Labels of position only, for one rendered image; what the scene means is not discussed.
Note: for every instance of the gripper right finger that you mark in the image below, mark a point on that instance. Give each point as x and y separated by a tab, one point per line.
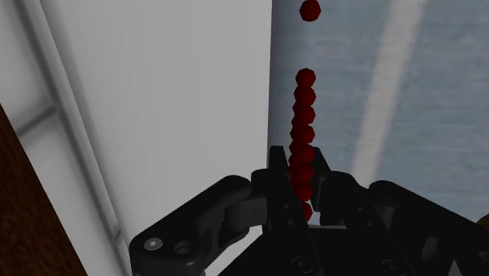
405	221

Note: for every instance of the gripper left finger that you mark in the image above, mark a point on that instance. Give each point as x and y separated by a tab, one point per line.
214	214

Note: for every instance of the brown rounded object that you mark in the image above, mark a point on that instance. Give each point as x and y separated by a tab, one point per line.
484	221

